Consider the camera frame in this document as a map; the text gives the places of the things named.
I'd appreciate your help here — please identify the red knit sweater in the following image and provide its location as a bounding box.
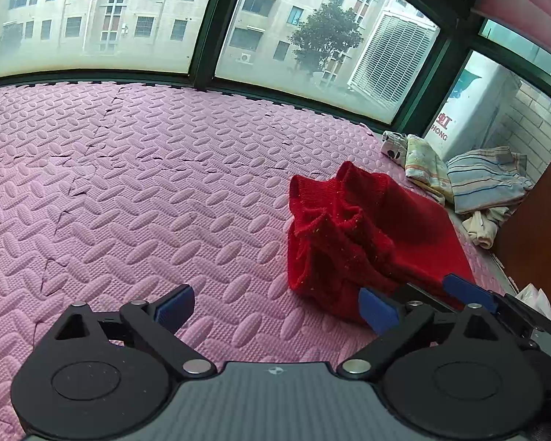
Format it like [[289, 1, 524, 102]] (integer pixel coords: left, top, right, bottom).
[[288, 161, 474, 323]]

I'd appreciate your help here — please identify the white tissue pack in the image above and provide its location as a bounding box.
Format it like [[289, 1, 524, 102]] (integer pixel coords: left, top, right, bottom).
[[516, 284, 551, 320]]

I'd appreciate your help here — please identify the brown wooden cabinet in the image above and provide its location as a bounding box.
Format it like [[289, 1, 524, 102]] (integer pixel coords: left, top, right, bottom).
[[494, 163, 551, 303]]

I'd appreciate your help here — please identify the cream crumpled cloth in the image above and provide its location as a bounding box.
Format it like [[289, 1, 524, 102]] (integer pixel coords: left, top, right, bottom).
[[463, 207, 514, 250]]

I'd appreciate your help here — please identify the pink foam floor mat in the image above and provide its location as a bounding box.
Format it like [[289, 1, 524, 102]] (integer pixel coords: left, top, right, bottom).
[[0, 79, 511, 441]]

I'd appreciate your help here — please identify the striped blue folded cloth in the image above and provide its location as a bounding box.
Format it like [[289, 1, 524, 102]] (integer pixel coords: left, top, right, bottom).
[[447, 146, 533, 215]]

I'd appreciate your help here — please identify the pale yellow folded cloth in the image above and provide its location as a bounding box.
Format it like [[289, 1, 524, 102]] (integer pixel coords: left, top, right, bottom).
[[404, 135, 454, 205]]

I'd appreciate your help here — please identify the green window frame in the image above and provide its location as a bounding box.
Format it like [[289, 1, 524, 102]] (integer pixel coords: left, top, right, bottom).
[[0, 0, 551, 134]]

